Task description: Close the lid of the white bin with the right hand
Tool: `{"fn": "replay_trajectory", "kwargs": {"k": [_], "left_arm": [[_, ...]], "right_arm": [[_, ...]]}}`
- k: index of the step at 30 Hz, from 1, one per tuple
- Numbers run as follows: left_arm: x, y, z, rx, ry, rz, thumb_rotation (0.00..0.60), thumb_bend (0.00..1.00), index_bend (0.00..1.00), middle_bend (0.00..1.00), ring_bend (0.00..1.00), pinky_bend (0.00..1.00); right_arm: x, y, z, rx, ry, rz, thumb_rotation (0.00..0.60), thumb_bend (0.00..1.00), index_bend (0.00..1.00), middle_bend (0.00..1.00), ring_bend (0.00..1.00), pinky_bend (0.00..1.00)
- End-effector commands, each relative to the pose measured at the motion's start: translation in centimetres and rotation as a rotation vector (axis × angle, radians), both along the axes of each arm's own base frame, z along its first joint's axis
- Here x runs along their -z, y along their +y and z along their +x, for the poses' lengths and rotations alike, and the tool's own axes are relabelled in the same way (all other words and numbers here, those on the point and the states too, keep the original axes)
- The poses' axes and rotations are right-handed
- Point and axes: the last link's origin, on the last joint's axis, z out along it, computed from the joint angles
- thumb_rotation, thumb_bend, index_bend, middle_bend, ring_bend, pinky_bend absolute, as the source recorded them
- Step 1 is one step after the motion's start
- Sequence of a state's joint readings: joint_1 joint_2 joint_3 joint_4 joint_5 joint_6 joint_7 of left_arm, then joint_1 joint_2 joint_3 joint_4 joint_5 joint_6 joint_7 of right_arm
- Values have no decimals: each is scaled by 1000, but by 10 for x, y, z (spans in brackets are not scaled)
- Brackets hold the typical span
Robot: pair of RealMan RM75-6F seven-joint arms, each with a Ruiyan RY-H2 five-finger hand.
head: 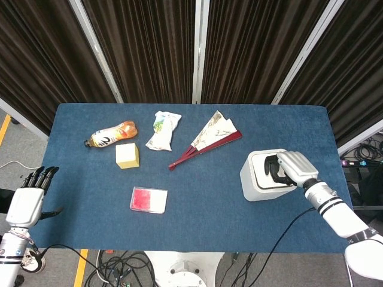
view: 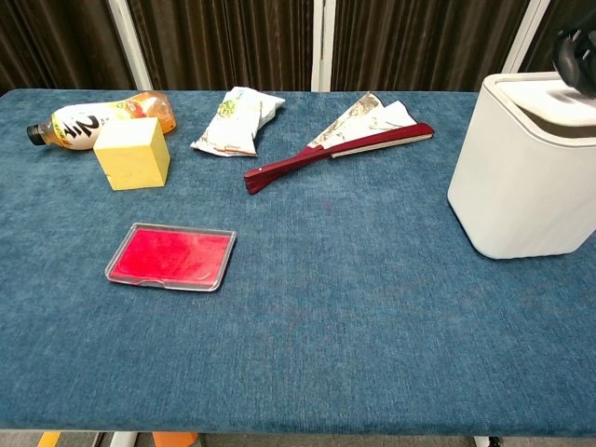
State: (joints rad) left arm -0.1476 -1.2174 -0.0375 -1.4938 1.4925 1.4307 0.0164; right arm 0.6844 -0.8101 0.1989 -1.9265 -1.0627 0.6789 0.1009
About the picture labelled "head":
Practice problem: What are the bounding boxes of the white floor cable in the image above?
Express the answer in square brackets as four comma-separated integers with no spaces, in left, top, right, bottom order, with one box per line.
[0,160,28,170]

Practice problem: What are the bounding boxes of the yellow cube block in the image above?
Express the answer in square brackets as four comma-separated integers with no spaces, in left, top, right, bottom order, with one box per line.
[115,142,141,170]

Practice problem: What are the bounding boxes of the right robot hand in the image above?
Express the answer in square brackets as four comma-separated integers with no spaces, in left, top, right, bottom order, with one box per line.
[264,151,320,188]

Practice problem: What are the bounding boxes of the grey partition frame post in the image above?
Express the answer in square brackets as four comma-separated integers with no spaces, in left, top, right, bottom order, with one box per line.
[271,0,345,105]
[68,0,124,104]
[191,0,210,105]

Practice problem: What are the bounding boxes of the white plastic bin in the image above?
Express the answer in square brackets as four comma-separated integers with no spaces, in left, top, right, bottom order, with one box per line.
[239,148,296,203]

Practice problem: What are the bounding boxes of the orange drink bottle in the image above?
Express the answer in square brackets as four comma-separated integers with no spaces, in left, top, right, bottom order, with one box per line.
[83,120,139,149]

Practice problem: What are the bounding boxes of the folding paper fan red ribs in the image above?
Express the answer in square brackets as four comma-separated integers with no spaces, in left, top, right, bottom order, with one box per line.
[168,110,243,172]

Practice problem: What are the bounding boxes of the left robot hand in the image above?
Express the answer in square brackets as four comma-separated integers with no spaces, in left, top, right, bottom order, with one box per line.
[5,166,64,228]

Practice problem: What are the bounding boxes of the crumpled white snack bag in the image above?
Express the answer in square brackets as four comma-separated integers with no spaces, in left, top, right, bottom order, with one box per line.
[145,111,183,152]

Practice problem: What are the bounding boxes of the red white flat pack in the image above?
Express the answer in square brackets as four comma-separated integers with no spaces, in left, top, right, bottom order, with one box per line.
[129,186,168,214]

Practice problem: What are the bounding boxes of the black cable bundle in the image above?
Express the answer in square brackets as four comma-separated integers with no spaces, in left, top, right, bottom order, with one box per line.
[85,250,156,287]

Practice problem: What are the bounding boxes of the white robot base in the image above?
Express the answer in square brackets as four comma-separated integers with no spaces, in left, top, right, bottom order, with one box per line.
[144,251,224,287]

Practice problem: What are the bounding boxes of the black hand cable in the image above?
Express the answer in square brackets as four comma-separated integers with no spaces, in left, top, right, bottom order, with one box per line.
[28,239,104,282]
[230,207,317,287]

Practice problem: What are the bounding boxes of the power strip with cables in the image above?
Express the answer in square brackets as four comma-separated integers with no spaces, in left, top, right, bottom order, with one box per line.
[340,136,383,174]

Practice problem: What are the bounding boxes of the dark pleated curtain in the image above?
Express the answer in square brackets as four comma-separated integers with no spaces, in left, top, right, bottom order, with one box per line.
[0,0,383,144]

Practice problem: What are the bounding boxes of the blue table cloth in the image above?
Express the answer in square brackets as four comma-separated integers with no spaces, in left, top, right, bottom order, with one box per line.
[22,103,360,254]

